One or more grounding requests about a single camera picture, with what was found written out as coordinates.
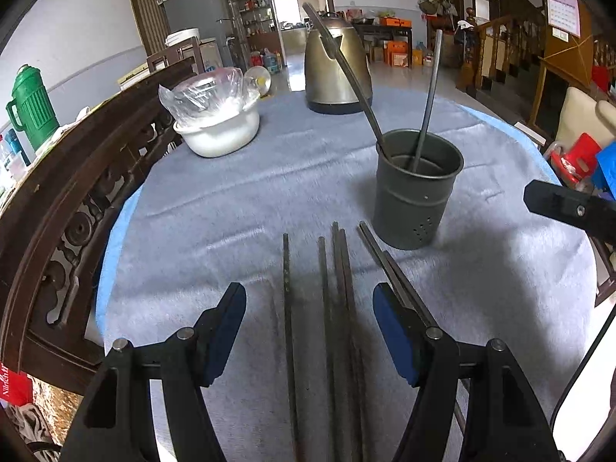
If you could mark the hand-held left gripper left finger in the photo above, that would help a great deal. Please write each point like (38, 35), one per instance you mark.
(226, 332)

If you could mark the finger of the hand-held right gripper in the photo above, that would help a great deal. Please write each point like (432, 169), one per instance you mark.
(568, 207)

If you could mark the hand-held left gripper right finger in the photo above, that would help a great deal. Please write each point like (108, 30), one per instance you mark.
(392, 332)

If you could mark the dark chopstick pair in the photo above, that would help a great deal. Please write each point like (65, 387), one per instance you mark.
(373, 245)
(347, 288)

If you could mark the dark grey utensil holder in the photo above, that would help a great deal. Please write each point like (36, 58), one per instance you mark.
(409, 211)

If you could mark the red plastic stool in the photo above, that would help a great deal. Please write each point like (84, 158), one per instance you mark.
(575, 154)

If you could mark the blue plastic bag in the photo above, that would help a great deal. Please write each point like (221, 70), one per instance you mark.
(607, 168)

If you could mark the cream chair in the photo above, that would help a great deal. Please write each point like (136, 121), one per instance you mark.
(580, 110)

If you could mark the grey tablecloth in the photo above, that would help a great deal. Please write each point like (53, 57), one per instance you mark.
(240, 202)

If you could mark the blue table cover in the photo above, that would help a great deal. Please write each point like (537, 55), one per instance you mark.
(108, 274)

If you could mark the wooden stair railing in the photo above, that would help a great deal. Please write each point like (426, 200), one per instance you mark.
(505, 48)

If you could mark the grey metal chopstick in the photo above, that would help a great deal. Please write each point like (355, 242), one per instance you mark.
(430, 96)

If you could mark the carved dark wooden chair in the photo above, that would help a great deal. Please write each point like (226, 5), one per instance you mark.
(48, 211)

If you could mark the red bag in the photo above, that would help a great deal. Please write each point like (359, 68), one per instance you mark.
(17, 387)

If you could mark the orange cardboard box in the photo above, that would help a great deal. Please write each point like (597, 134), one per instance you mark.
(397, 54)

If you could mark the clear plastic bag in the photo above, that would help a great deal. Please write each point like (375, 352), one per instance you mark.
(207, 91)

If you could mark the small white fan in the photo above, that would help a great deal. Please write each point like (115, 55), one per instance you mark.
(257, 79)

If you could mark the chopstick in holder left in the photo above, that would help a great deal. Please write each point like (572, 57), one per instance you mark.
(346, 70)

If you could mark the brass-coloured electric kettle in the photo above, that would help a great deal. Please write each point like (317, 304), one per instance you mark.
(332, 67)

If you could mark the green thermos jug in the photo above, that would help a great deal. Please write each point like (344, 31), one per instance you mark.
(36, 106)

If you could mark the white bucket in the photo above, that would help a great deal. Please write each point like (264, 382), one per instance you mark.
(183, 37)

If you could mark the grey refrigerator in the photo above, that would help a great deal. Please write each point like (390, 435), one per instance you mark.
(197, 9)

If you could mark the wall calendar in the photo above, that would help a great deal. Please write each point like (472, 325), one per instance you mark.
(560, 2)

